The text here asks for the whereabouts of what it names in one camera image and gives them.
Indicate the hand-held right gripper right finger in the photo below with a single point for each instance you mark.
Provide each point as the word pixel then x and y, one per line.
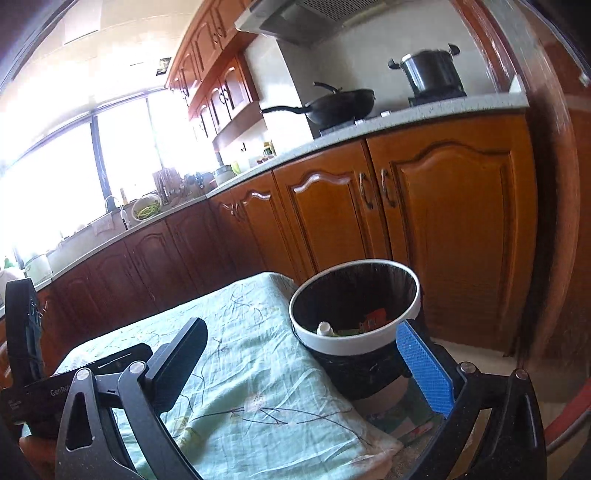
pixel 425 369

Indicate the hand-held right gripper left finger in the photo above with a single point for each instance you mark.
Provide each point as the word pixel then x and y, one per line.
pixel 178 364

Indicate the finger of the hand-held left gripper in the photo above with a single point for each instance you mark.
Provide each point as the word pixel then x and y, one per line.
pixel 124 353

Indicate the white rimmed black trash bin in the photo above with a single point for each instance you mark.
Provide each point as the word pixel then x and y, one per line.
pixel 360 369

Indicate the red snack wrapper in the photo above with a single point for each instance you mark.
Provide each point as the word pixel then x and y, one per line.
pixel 376 318

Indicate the yellow green spout pouch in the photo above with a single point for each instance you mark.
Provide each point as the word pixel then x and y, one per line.
pixel 324 328

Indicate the light green floral tablecloth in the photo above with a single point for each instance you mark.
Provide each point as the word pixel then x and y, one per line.
pixel 258 369

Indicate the white pot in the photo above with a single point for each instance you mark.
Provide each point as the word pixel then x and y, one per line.
pixel 39 267

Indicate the wooden base cabinets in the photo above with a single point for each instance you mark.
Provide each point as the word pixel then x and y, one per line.
pixel 452 230

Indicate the sink faucet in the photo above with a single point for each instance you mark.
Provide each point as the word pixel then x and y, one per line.
pixel 117 210

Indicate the bowl of green vegetables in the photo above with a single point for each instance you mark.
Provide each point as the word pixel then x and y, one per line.
pixel 145 210

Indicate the red chair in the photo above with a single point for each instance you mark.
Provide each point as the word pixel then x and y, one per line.
pixel 568 424

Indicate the knife block with utensils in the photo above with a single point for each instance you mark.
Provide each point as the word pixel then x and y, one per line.
pixel 166 184

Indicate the kitchen window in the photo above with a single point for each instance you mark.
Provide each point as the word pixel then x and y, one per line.
pixel 69 175

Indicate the seasoning bottles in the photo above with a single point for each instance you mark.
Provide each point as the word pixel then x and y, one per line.
pixel 267 152

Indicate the speckled grey countertop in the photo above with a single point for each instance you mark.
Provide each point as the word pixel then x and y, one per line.
pixel 415 113

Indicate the black gas stove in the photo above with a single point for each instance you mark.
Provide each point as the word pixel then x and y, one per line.
pixel 438 94

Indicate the black wok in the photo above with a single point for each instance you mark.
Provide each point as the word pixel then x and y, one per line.
pixel 341 106

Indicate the steel cooking pot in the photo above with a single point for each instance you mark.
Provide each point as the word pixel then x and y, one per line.
pixel 429 69

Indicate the steel range hood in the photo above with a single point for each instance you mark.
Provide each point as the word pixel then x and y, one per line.
pixel 300 18

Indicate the wooden wall cabinets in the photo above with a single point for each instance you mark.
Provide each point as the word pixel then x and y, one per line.
pixel 212 69

